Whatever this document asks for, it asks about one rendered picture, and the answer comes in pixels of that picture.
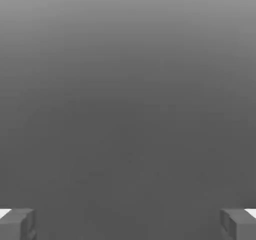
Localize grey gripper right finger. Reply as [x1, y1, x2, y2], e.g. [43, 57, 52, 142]
[219, 207, 256, 240]

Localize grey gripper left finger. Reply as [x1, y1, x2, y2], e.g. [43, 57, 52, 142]
[0, 207, 38, 240]

